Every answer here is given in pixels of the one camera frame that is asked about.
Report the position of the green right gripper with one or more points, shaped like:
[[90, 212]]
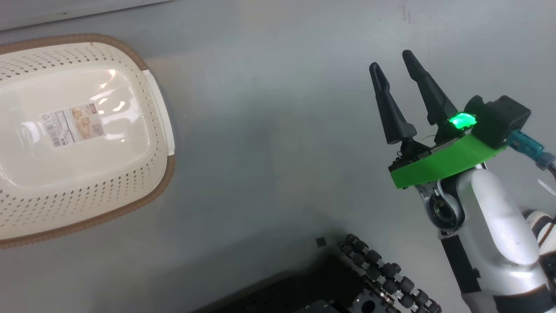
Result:
[[443, 163]]

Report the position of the black roller omni wheel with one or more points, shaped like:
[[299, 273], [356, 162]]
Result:
[[391, 278]]

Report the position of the cream perforated basket brown rim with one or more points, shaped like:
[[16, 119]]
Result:
[[87, 182]]

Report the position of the product sticker inside basket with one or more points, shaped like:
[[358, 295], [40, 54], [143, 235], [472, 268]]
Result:
[[74, 125]]

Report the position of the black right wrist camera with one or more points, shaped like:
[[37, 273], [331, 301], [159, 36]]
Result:
[[499, 119]]

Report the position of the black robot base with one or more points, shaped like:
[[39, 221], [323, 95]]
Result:
[[304, 291]]

